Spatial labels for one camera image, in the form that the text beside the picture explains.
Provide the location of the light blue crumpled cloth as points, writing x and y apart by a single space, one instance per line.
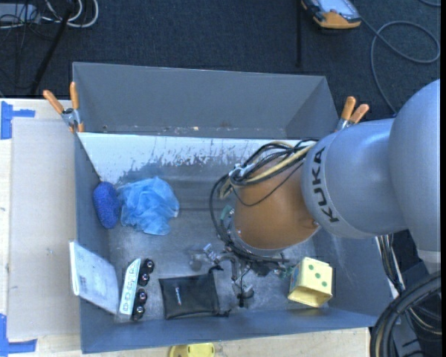
148 205

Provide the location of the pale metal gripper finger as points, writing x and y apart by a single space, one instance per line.
246 292
208 252

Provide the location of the white pack of black batteries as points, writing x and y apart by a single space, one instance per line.
134 292

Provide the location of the black pouch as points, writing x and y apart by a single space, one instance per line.
189 296

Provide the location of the pale flat board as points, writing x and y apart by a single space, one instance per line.
41 218

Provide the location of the grey metal bin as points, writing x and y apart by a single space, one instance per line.
193 99

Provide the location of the yellow cube with green dots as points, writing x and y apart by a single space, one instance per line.
312 283

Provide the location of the white paper packet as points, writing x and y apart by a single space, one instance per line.
94 279

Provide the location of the dark blue sponge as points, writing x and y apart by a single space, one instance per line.
106 205

